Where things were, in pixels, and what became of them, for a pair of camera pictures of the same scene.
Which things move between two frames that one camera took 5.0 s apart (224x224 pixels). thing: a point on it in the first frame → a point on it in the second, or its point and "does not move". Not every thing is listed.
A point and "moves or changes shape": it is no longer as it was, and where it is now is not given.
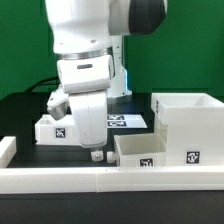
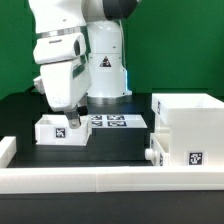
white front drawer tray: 141,150 moves or changes shape
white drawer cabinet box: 194,128 does not move
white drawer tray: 50,131 does not move
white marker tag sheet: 114,121 does not move
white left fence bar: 8,149 does not move
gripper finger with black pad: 97,155 → 73,117
